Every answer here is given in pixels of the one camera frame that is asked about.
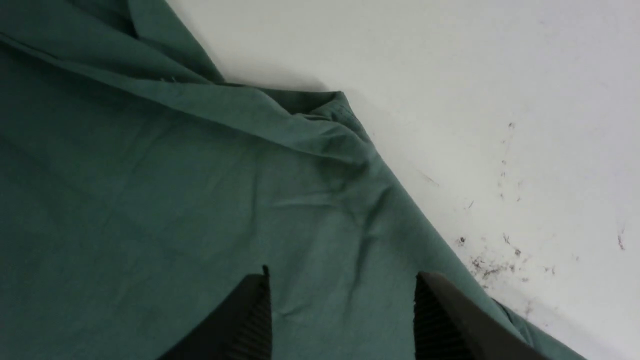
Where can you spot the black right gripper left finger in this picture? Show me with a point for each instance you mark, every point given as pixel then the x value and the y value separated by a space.
pixel 240 327

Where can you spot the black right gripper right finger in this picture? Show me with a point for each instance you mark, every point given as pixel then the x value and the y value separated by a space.
pixel 449 326

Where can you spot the green long-sleeve top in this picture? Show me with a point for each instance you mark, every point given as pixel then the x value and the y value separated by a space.
pixel 138 188

